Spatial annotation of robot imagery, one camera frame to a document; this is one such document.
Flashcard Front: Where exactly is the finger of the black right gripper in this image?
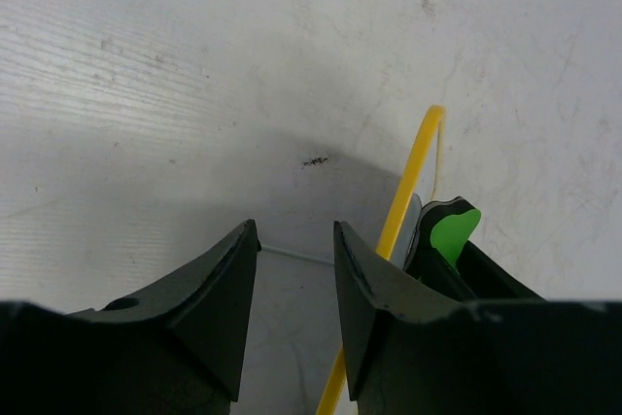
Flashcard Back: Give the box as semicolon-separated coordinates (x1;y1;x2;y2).
459;241;541;299
406;248;476;301

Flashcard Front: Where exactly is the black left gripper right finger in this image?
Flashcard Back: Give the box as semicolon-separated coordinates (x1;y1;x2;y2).
333;223;621;414

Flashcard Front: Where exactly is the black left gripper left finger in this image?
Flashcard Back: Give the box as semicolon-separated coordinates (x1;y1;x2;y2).
1;220;258;414

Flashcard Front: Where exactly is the green whiteboard eraser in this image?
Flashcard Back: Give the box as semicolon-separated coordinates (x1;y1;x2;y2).
403;196;482;272

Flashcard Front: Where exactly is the yellow framed whiteboard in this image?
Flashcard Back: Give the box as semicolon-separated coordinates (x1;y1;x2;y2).
316;105;446;414

